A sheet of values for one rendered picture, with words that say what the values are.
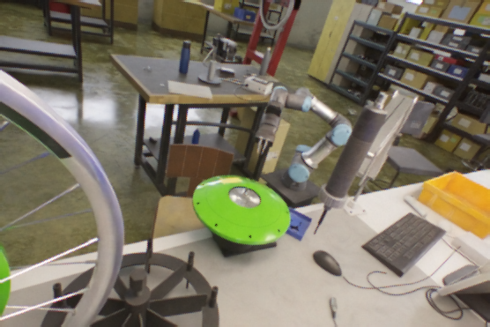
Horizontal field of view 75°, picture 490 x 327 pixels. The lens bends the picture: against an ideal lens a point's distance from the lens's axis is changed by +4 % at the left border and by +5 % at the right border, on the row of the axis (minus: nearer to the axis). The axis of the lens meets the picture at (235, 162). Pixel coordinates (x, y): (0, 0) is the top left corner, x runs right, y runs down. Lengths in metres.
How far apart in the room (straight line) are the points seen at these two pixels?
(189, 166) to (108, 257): 1.26
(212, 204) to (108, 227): 0.57
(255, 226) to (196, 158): 0.80
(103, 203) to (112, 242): 0.06
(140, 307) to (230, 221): 0.32
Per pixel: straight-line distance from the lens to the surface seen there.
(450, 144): 6.35
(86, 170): 0.31
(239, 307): 0.92
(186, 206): 1.61
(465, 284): 1.19
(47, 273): 0.96
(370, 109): 0.53
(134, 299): 0.72
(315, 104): 1.38
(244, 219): 0.89
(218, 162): 1.62
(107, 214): 0.36
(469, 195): 2.09
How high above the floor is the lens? 1.65
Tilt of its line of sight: 30 degrees down
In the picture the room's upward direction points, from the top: 15 degrees clockwise
